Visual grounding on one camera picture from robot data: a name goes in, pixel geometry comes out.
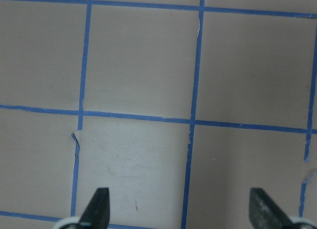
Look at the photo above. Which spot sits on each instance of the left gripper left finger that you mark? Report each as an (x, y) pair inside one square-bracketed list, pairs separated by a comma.
[(95, 216)]

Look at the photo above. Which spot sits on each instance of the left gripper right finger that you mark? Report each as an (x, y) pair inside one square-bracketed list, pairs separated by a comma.
[(264, 213)]

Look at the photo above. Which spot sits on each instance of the brown paper table mat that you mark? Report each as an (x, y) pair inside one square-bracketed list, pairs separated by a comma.
[(179, 107)]

